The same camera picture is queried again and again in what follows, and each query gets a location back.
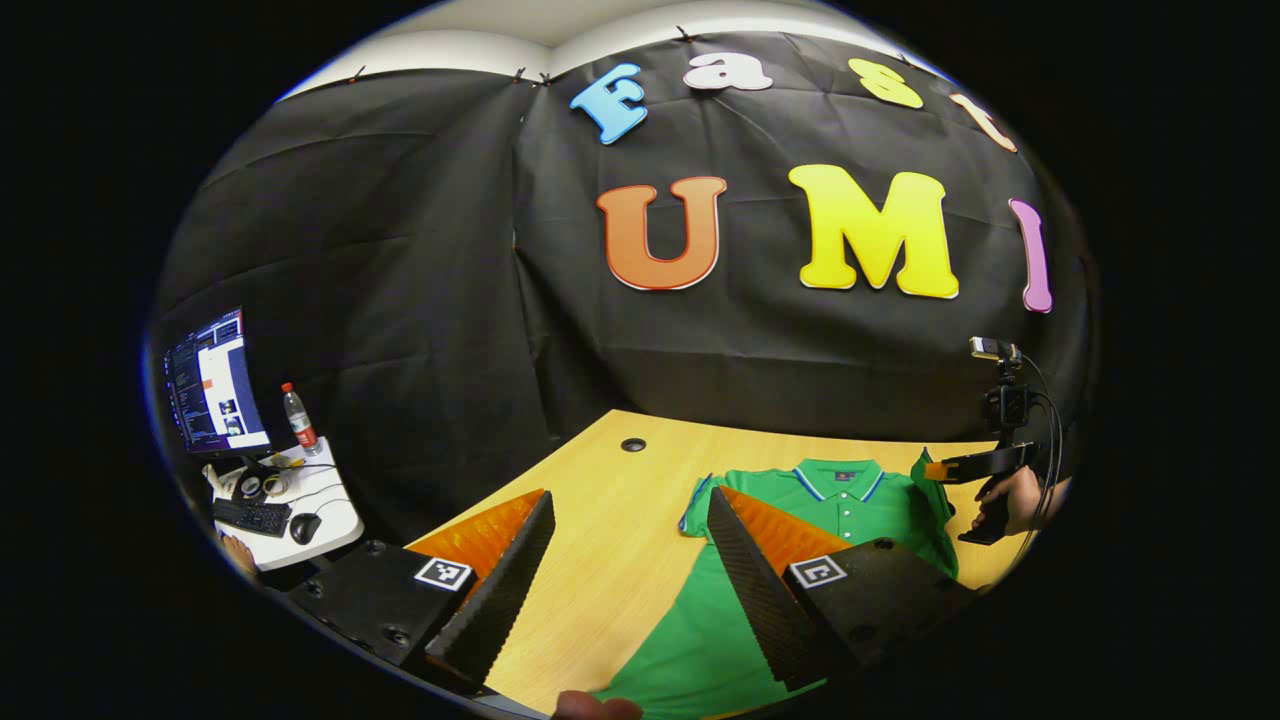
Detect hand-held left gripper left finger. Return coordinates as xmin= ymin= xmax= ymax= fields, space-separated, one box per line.
xmin=290 ymin=488 xmax=557 ymax=693

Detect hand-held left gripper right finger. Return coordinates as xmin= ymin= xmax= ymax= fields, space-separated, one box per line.
xmin=706 ymin=486 xmax=986 ymax=691

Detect green T-shirt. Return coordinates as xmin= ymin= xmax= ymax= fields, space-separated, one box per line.
xmin=590 ymin=447 xmax=961 ymax=720

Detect white side table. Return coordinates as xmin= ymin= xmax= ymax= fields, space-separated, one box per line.
xmin=203 ymin=437 xmax=365 ymax=573

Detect black keyboard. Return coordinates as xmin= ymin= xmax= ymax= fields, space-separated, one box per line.
xmin=212 ymin=497 xmax=293 ymax=538

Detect clear water bottle red cap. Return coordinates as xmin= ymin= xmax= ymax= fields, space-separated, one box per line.
xmin=281 ymin=382 xmax=323 ymax=457

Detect black backdrop cloth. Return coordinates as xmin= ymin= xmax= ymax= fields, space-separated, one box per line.
xmin=150 ymin=28 xmax=1096 ymax=546

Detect computer monitor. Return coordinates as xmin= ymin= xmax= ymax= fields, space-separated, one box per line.
xmin=163 ymin=308 xmax=276 ymax=477

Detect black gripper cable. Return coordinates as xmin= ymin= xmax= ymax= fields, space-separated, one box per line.
xmin=1018 ymin=352 xmax=1067 ymax=546

